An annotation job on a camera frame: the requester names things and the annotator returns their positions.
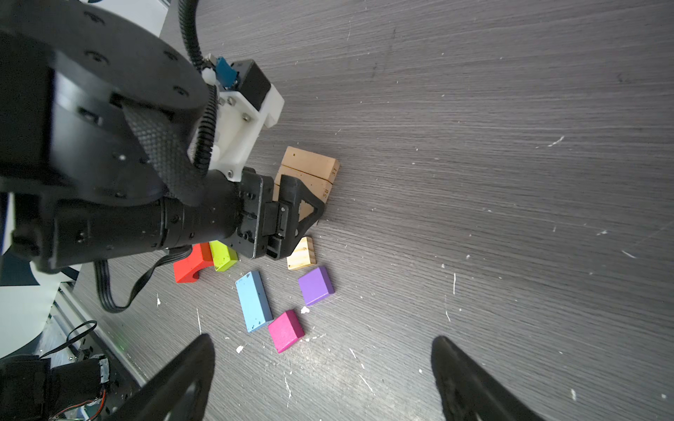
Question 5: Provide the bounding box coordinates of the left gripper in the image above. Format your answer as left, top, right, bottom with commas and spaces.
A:
231, 168, 326, 260

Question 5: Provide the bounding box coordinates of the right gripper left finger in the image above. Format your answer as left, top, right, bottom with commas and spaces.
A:
105, 333, 216, 420

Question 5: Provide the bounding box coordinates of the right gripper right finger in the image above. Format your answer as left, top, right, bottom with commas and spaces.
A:
431, 336, 542, 421

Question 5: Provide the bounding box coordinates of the natural wood long block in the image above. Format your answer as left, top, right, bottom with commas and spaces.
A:
298, 200, 314, 221
281, 147, 341, 183
275, 165, 333, 203

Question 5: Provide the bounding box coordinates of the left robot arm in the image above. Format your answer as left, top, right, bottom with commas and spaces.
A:
1, 1, 325, 273

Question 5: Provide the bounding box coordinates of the green wood block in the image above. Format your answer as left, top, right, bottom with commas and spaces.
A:
209, 241, 239, 272

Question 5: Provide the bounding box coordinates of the light blue wood block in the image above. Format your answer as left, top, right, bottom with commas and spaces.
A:
235, 271, 274, 333

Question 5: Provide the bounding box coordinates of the red arch wood block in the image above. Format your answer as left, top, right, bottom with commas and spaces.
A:
173, 243, 214, 283

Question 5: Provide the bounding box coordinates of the magenta wood block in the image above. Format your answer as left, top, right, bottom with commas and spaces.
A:
268, 310, 305, 354

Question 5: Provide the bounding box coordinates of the small natural wood cube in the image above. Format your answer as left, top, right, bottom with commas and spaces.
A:
286, 237, 317, 271

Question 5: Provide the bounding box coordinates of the purple wood cube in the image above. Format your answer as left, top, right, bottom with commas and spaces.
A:
298, 267, 335, 306

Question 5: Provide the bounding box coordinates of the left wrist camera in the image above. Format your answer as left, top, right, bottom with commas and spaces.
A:
192, 55, 284, 182

